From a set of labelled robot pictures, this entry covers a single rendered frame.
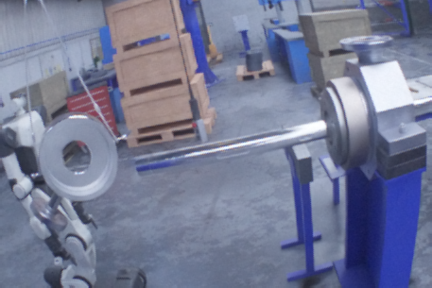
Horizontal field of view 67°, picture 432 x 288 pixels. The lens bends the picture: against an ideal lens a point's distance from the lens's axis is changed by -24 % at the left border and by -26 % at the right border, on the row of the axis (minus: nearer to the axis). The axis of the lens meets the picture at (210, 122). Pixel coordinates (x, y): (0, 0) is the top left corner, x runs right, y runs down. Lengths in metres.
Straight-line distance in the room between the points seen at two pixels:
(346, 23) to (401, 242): 4.69
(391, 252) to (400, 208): 0.22
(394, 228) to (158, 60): 4.60
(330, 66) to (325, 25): 0.62
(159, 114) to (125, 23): 1.41
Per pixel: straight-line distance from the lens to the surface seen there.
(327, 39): 5.81
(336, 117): 1.48
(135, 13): 5.64
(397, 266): 1.69
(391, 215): 1.49
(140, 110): 5.76
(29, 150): 2.04
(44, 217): 1.65
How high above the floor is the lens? 1.61
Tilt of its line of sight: 15 degrees down
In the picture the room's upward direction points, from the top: 13 degrees counter-clockwise
